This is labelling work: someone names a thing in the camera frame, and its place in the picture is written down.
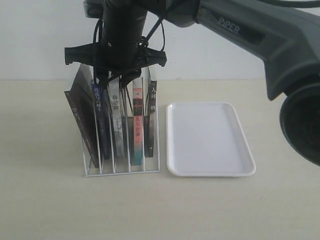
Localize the dark brown leaning book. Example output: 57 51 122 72
64 63 99 168

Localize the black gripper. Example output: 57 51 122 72
64 43 167 85

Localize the black spine book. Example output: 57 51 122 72
146 66 157 158

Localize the blue book with orange moon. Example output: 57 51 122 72
92 78 111 160

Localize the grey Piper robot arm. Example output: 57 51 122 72
64 0 320 165

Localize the grey spine book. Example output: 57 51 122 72
107 78 125 159

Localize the white plastic tray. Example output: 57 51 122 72
166 102 256 178

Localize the red and teal spine book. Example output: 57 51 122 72
132 78 144 166

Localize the white wire book rack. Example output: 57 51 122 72
81 67 160 177

